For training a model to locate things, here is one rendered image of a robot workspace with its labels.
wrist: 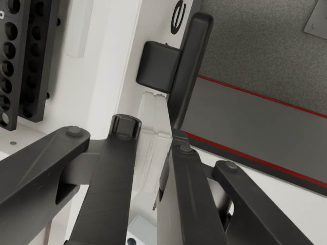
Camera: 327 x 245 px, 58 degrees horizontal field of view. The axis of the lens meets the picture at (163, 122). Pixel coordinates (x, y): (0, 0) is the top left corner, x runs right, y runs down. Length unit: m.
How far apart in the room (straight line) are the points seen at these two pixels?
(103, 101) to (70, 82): 0.13
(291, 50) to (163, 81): 0.92
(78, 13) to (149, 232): 0.27
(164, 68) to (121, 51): 0.03
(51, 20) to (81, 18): 0.03
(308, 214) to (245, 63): 0.78
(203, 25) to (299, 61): 0.93
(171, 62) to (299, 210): 0.25
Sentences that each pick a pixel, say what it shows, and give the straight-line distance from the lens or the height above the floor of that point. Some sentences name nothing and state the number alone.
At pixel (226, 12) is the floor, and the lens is 1.10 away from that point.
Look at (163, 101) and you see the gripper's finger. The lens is 0.18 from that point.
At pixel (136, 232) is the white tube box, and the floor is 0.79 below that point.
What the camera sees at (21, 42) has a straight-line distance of 0.25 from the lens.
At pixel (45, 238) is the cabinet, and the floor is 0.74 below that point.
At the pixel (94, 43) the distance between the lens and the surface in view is 0.29.
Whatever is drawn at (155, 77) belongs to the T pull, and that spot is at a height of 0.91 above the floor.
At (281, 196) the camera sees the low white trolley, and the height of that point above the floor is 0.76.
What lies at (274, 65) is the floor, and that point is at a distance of 1.09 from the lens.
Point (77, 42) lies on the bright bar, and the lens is 0.28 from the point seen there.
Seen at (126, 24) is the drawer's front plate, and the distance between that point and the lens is 0.17.
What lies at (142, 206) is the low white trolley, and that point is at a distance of 0.40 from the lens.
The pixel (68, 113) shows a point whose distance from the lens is 0.31.
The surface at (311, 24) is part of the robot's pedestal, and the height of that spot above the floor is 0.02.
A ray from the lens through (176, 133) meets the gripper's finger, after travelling 0.15.
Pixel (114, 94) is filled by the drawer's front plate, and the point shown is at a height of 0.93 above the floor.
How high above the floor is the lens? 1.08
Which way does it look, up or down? 68 degrees down
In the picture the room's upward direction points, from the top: 128 degrees counter-clockwise
